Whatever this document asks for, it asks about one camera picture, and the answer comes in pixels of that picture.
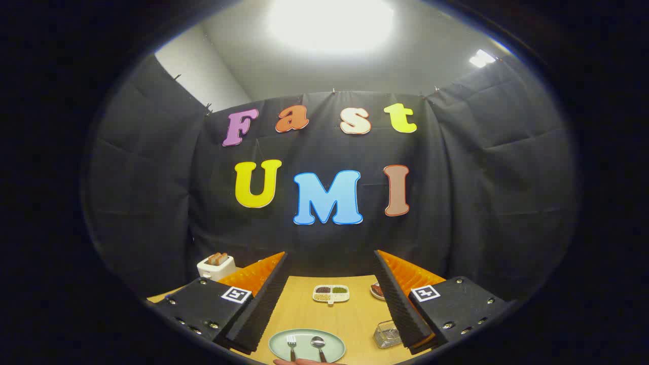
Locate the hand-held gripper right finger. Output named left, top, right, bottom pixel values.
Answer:
left=374, top=249, right=508, bottom=355

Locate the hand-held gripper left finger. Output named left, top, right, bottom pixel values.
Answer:
left=152, top=251, right=291, bottom=355

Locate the spoon with brown handle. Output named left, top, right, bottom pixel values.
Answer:
left=310, top=336, right=328, bottom=363

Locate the pale green plate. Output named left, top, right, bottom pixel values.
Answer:
left=268, top=328, right=346, bottom=363

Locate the white toaster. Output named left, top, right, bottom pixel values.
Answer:
left=197, top=256, right=237, bottom=282

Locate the white divided dish with beans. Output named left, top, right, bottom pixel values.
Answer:
left=312, top=285, right=350, bottom=307

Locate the black backdrop cloth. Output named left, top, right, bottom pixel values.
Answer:
left=81, top=53, right=579, bottom=300

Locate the small ceiling light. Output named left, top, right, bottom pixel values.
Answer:
left=469, top=49, right=496, bottom=68

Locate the large ceiling light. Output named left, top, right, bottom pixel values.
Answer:
left=266, top=0, right=396, bottom=54

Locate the metal wire basket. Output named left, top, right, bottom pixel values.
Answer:
left=374, top=320, right=404, bottom=349

